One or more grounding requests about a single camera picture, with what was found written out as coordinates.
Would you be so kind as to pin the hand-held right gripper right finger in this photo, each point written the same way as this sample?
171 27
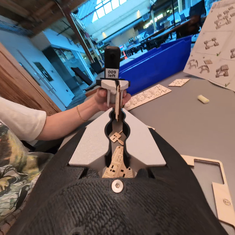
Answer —
146 146

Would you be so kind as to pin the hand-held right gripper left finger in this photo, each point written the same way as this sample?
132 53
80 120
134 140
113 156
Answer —
90 145

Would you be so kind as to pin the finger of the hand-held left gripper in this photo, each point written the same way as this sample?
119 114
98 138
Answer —
124 85
108 86

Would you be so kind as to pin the cross-shaped wooden piece diamond print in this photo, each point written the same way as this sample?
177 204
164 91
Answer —
117 110

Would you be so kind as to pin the wooden four-square frame piece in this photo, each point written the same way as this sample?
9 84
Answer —
115 136

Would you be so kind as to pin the wooden puzzle sheet square cutout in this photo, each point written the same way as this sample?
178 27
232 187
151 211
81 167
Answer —
222 198

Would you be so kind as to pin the person's left forearm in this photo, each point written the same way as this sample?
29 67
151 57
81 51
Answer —
64 121

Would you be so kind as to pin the grey desk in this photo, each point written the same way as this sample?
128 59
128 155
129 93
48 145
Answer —
174 119

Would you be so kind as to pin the person's left hand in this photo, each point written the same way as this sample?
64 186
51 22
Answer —
101 101

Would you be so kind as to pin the wooden puzzle sheet arch parts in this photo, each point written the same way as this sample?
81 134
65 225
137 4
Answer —
146 97

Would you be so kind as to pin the black monitor on stand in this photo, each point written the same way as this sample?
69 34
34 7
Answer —
80 75

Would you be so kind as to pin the blue plastic bin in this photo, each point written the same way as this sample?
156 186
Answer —
156 69

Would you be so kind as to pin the small serrated square wooden piece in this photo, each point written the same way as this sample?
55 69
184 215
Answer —
179 82

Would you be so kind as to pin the cream wax stick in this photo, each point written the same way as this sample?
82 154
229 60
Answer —
203 99

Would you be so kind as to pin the thick wooden beam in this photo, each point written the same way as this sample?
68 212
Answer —
18 82

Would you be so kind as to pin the white tower instruction sheet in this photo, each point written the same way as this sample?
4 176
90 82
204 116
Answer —
211 45

